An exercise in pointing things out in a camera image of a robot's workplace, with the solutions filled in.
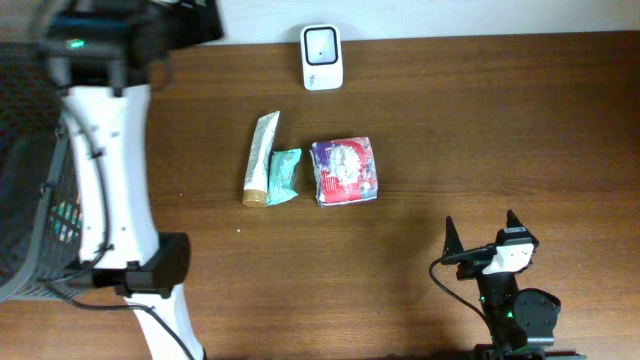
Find red purple tissue pack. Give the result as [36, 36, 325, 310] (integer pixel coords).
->
[310, 137, 379, 207]

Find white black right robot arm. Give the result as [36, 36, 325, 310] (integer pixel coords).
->
[436, 211, 561, 359]

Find grey plastic mesh basket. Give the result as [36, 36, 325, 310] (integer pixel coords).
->
[1, 43, 82, 301]

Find white tube gold cap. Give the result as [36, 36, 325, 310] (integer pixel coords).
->
[242, 111, 280, 208]

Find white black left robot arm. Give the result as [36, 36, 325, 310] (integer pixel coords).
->
[37, 0, 224, 359]

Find white barcode scanner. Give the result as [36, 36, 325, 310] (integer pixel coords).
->
[300, 24, 344, 91]

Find teal wet wipes pack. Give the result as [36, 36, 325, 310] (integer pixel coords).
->
[266, 148, 302, 206]

